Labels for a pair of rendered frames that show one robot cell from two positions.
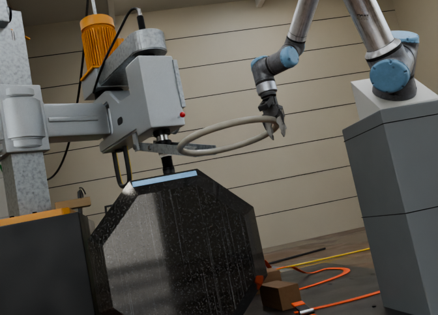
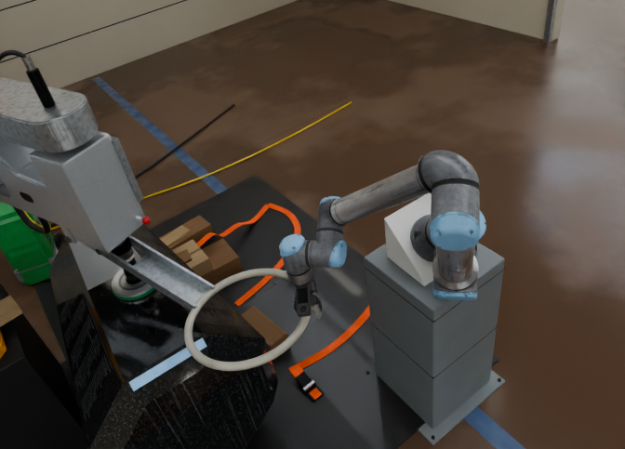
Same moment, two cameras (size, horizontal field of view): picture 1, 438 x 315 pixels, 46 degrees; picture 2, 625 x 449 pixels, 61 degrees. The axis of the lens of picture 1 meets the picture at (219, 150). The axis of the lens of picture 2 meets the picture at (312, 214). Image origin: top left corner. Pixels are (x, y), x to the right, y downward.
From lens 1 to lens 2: 2.10 m
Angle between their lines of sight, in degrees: 49
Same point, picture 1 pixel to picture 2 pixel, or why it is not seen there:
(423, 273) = (434, 407)
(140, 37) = (56, 133)
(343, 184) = not seen: outside the picture
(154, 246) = (174, 432)
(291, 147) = not seen: outside the picture
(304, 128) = not seen: outside the picture
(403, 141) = (445, 327)
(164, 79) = (108, 178)
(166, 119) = (124, 230)
